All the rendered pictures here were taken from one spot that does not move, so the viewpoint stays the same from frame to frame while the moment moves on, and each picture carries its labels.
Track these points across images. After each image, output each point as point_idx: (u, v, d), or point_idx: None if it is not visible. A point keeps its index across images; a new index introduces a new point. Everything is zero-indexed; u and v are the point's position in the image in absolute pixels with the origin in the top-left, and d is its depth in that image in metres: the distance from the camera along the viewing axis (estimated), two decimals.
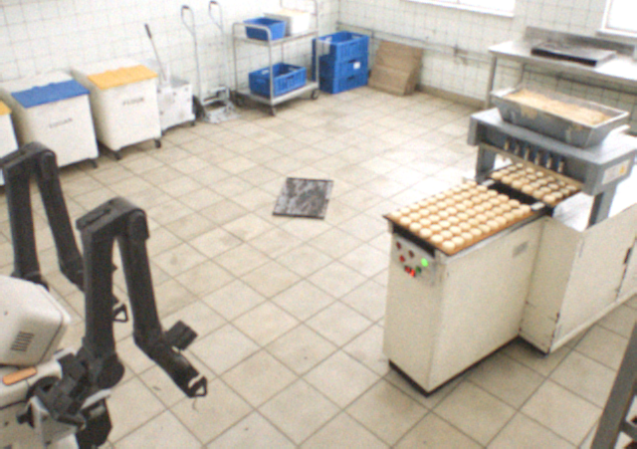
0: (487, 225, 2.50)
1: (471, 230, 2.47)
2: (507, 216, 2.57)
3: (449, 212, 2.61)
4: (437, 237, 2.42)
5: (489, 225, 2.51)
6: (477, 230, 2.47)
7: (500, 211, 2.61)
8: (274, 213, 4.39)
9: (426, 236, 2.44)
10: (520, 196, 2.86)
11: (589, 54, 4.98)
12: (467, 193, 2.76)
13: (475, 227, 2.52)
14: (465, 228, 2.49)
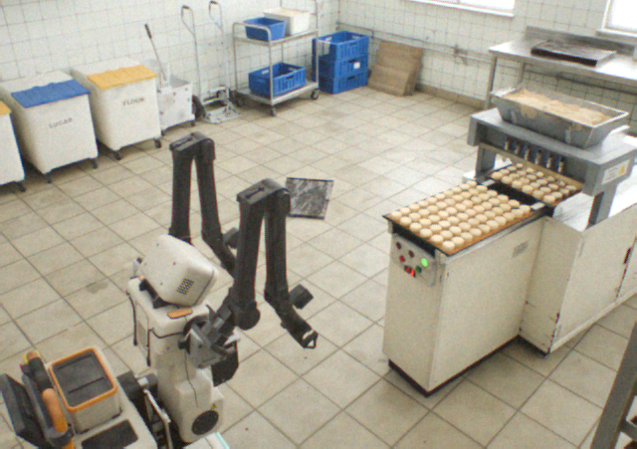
0: (487, 225, 2.50)
1: (471, 230, 2.47)
2: (507, 216, 2.57)
3: (449, 212, 2.61)
4: (437, 237, 2.42)
5: (489, 225, 2.51)
6: (477, 230, 2.47)
7: (500, 211, 2.61)
8: None
9: (426, 236, 2.44)
10: (520, 196, 2.86)
11: (589, 54, 4.98)
12: (467, 193, 2.76)
13: (475, 227, 2.52)
14: (465, 228, 2.49)
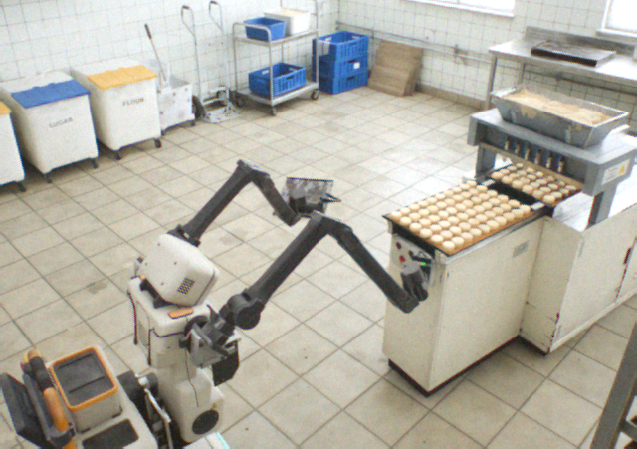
0: (487, 225, 2.50)
1: (471, 230, 2.47)
2: (507, 216, 2.57)
3: (449, 212, 2.61)
4: (437, 237, 2.42)
5: (489, 225, 2.51)
6: (477, 230, 2.47)
7: (500, 211, 2.61)
8: (274, 213, 4.39)
9: (426, 236, 2.44)
10: (520, 196, 2.86)
11: (589, 54, 4.98)
12: (467, 193, 2.76)
13: (475, 227, 2.52)
14: (465, 228, 2.49)
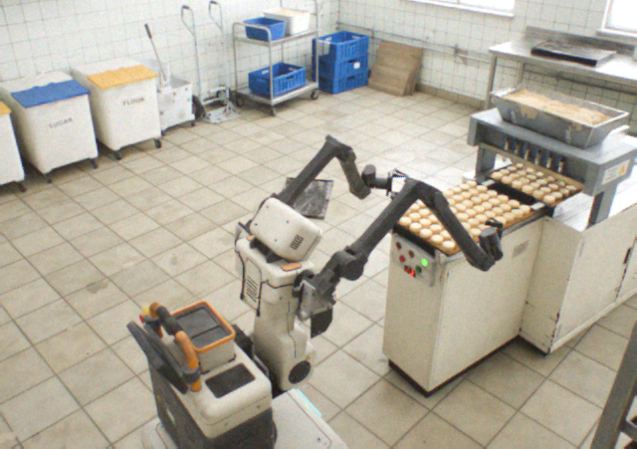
0: (487, 225, 2.50)
1: (471, 230, 2.47)
2: (507, 216, 2.57)
3: None
4: (437, 237, 2.42)
5: (489, 225, 2.51)
6: (477, 230, 2.47)
7: (500, 211, 2.61)
8: None
9: (426, 236, 2.44)
10: (520, 196, 2.86)
11: (589, 54, 4.98)
12: (467, 193, 2.76)
13: (475, 227, 2.52)
14: (465, 228, 2.49)
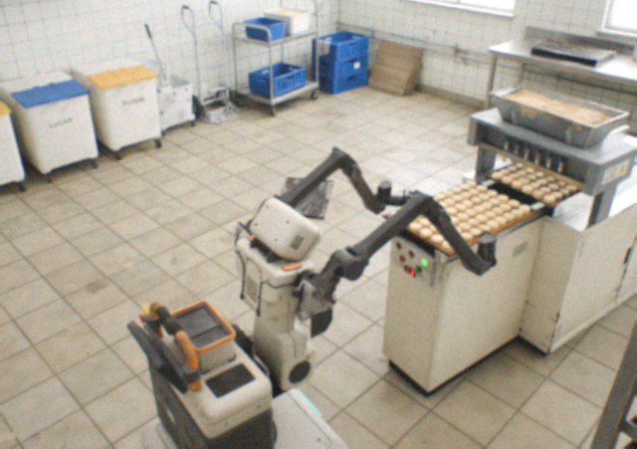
0: (487, 225, 2.50)
1: (471, 230, 2.47)
2: (507, 216, 2.57)
3: (449, 212, 2.61)
4: (437, 237, 2.42)
5: (489, 225, 2.51)
6: (477, 230, 2.47)
7: (500, 211, 2.61)
8: None
9: (426, 236, 2.44)
10: (520, 196, 2.86)
11: (589, 54, 4.98)
12: (467, 193, 2.76)
13: (475, 227, 2.52)
14: (465, 228, 2.49)
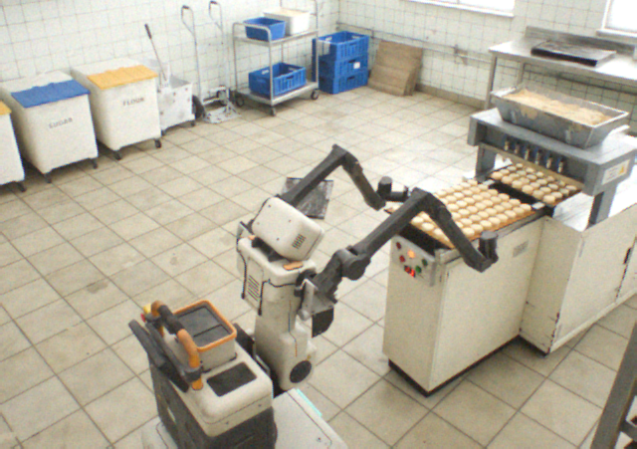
0: (489, 221, 2.50)
1: (473, 226, 2.47)
2: (508, 214, 2.57)
3: (451, 208, 2.60)
4: (439, 231, 2.41)
5: (491, 221, 2.51)
6: (479, 226, 2.47)
7: (501, 209, 2.61)
8: None
9: (428, 230, 2.43)
10: (520, 196, 2.86)
11: (589, 54, 4.98)
12: (468, 191, 2.76)
13: (477, 223, 2.52)
14: (467, 224, 2.48)
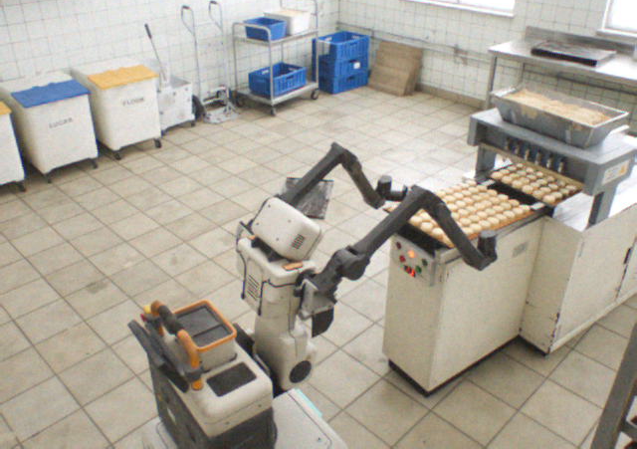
0: (488, 221, 2.50)
1: (472, 225, 2.46)
2: (507, 214, 2.57)
3: (450, 208, 2.60)
4: (438, 230, 2.41)
5: (490, 221, 2.50)
6: (478, 225, 2.46)
7: (500, 209, 2.61)
8: None
9: (427, 229, 2.43)
10: (520, 196, 2.86)
11: (589, 54, 4.98)
12: (467, 191, 2.76)
13: (475, 223, 2.51)
14: (466, 223, 2.48)
